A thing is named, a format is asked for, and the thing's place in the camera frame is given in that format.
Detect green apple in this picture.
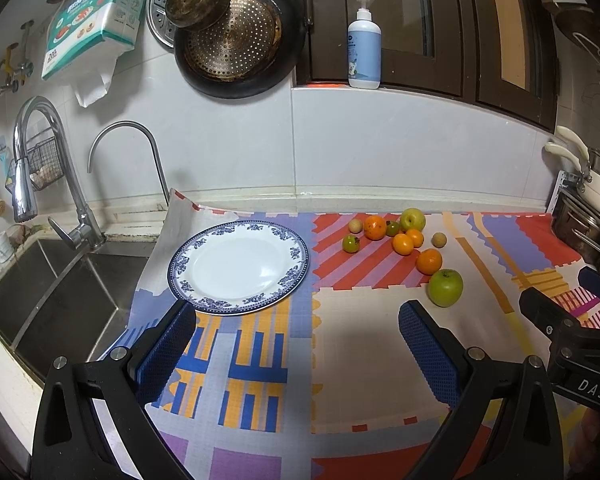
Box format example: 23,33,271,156
427,269,464,308

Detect beige longan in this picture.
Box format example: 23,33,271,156
348,219,363,234
431,232,446,248

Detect small orange kumquat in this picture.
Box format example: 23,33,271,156
405,229,424,248

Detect small orange mandarin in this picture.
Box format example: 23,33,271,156
391,233,414,256

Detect yellow-green apple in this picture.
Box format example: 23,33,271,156
400,208,426,232

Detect small green tomato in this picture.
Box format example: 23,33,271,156
386,220,401,237

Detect large orange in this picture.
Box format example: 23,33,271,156
363,214,387,240

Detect person's right hand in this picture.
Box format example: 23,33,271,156
568,408,600,472

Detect stainless steel sink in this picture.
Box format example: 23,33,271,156
0,238,155,384

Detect colourful patterned table mat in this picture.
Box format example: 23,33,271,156
86,187,600,480

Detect chrome pull-down faucet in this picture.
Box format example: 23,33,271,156
12,96,105,249

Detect blue white porcelain plate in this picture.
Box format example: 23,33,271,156
166,220,310,316

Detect slim gooseneck faucet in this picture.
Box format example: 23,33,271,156
86,119,170,207

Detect blue white soap dispenser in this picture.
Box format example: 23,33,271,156
347,0,381,90

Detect teal tissue package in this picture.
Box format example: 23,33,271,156
41,0,146,108

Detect black perforated frying pan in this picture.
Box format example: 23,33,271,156
174,0,306,99

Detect small brass pot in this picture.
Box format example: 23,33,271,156
166,0,230,30

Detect steel pots with white handles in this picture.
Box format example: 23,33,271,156
543,126,600,271

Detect wire sink basket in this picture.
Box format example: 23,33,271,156
27,127,65,191

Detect dark wooden window frame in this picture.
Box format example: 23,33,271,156
297,0,558,131

